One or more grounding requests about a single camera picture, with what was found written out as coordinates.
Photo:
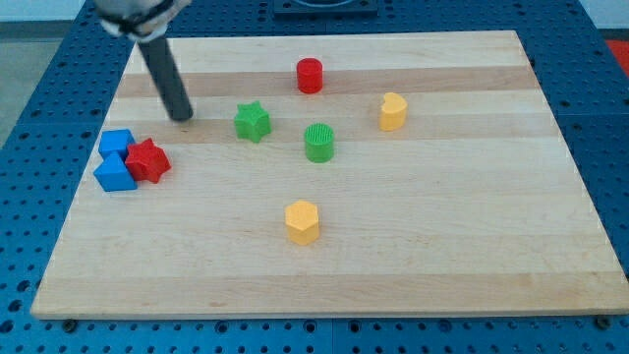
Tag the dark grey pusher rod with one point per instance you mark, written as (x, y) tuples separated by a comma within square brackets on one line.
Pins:
[(165, 75)]

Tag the red cylinder block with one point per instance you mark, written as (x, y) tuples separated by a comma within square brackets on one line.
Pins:
[(309, 75)]

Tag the wooden board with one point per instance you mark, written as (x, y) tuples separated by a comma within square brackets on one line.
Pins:
[(474, 208)]

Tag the blue cube block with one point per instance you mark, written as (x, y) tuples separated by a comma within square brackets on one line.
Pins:
[(115, 141)]

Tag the red star block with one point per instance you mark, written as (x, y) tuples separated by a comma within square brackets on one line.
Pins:
[(146, 161)]

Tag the green star block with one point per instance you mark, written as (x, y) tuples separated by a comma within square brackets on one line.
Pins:
[(252, 122)]

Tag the blue triangle block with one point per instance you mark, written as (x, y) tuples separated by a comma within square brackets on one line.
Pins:
[(113, 175)]

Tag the green cylinder block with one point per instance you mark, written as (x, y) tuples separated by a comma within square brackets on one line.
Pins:
[(319, 143)]

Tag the yellow hexagon block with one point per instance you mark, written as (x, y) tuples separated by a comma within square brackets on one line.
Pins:
[(302, 222)]

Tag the yellow crescent block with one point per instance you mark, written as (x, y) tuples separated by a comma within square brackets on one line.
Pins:
[(393, 112)]

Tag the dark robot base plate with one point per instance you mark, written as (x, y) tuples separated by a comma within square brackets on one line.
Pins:
[(301, 8)]

